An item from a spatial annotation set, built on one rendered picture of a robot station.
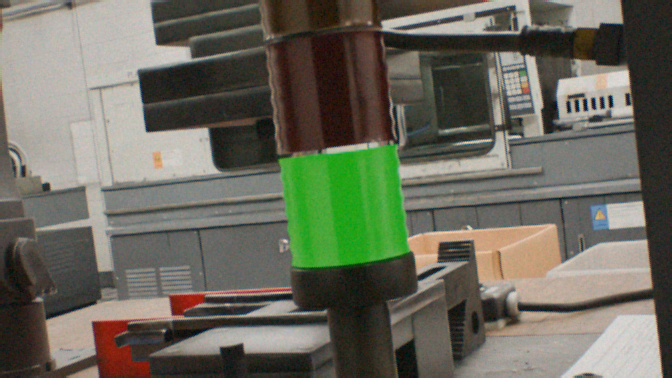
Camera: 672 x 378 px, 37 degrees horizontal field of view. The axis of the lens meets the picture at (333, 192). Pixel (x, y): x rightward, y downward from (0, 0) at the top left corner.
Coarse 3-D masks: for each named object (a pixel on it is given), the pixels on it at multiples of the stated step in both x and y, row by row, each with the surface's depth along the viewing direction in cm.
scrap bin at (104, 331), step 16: (272, 288) 92; (288, 288) 91; (176, 304) 97; (192, 304) 96; (96, 320) 86; (112, 320) 86; (128, 320) 85; (144, 320) 84; (96, 336) 86; (112, 336) 86; (96, 352) 87; (112, 352) 86; (128, 352) 85; (112, 368) 86; (128, 368) 85; (144, 368) 85
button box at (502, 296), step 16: (480, 288) 94; (496, 288) 94; (512, 288) 95; (496, 304) 90; (512, 304) 92; (528, 304) 92; (544, 304) 92; (560, 304) 92; (576, 304) 93; (592, 304) 94; (608, 304) 95; (496, 320) 91
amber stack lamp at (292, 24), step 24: (264, 0) 30; (288, 0) 30; (312, 0) 30; (336, 0) 30; (360, 0) 30; (264, 24) 31; (288, 24) 30; (312, 24) 30; (336, 24) 30; (360, 24) 30
